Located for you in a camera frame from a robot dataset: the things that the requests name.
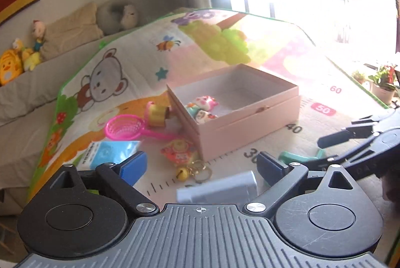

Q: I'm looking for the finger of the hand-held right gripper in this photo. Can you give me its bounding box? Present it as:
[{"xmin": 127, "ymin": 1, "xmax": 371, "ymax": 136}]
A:
[
  {"xmin": 301, "ymin": 133, "xmax": 386, "ymax": 170},
  {"xmin": 317, "ymin": 110, "xmax": 397, "ymax": 149}
]

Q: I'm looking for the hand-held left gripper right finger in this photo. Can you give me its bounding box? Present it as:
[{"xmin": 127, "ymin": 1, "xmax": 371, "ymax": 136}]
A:
[{"xmin": 244, "ymin": 152, "xmax": 357, "ymax": 218}]

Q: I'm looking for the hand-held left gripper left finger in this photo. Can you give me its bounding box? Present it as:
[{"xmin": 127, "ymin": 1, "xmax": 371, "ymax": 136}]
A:
[{"xmin": 47, "ymin": 152, "xmax": 160, "ymax": 218}]

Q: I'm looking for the teal plastic clip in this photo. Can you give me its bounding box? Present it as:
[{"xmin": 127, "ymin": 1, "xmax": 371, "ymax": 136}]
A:
[{"xmin": 264, "ymin": 147, "xmax": 327, "ymax": 187}]

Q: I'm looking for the blue tissue packet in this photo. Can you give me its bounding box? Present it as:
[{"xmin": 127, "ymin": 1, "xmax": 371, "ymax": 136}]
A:
[{"xmin": 76, "ymin": 140, "xmax": 142, "ymax": 171}]

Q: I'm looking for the pink plastic toy net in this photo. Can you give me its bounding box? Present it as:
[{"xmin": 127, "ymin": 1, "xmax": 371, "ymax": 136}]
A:
[{"xmin": 104, "ymin": 114, "xmax": 176, "ymax": 142}]

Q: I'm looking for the pink cardboard box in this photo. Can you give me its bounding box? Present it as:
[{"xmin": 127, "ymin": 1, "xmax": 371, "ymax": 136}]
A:
[{"xmin": 166, "ymin": 64, "xmax": 301, "ymax": 162}]

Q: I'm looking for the orange charm keychain with bell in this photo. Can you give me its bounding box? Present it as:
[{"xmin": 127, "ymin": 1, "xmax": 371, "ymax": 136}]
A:
[{"xmin": 160, "ymin": 139, "xmax": 214, "ymax": 184}]

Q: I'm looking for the grey rectangular box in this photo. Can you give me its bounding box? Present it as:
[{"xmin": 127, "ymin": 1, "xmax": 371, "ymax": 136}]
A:
[{"xmin": 176, "ymin": 170, "xmax": 259, "ymax": 204}]

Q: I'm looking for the yellow pink toy cup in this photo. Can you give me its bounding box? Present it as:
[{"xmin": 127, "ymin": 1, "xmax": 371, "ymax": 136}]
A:
[{"xmin": 144, "ymin": 101, "xmax": 172, "ymax": 127}]

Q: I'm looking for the small potted plant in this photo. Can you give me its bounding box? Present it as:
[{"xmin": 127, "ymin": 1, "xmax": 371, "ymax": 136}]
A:
[{"xmin": 351, "ymin": 70, "xmax": 367, "ymax": 85}]

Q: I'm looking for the potted flowering plant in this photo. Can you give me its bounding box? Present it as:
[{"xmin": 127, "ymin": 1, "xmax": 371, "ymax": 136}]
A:
[{"xmin": 369, "ymin": 62, "xmax": 398, "ymax": 106}]

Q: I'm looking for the teal white cartoon figurine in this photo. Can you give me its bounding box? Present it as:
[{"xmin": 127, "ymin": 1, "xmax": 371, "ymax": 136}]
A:
[{"xmin": 185, "ymin": 103, "xmax": 219, "ymax": 125}]

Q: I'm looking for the pink white cat figurine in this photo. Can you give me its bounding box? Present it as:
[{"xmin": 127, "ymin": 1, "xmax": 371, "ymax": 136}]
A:
[{"xmin": 194, "ymin": 95, "xmax": 220, "ymax": 113}]

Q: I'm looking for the cartoon printed play mat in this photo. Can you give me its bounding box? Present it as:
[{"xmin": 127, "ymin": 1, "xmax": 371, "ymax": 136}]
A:
[{"xmin": 26, "ymin": 7, "xmax": 391, "ymax": 204}]

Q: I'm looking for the beige covered sofa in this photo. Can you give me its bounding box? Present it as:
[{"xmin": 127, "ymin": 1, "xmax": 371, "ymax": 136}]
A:
[{"xmin": 0, "ymin": 27, "xmax": 132, "ymax": 218}]

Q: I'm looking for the beige pillow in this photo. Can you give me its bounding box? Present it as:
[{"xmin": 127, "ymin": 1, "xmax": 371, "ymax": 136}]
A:
[{"xmin": 40, "ymin": 2, "xmax": 104, "ymax": 61}]

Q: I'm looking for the grey plush toy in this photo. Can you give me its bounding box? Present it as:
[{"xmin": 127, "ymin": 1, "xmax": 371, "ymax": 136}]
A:
[{"xmin": 96, "ymin": 0, "xmax": 140, "ymax": 36}]

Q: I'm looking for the small yellow plush toy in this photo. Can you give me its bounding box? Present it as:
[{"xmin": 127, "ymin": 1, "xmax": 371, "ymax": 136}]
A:
[{"xmin": 12, "ymin": 38, "xmax": 43, "ymax": 71}]

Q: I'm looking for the small doll with red hat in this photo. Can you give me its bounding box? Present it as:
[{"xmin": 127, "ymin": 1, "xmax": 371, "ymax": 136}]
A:
[{"xmin": 31, "ymin": 19, "xmax": 48, "ymax": 51}]

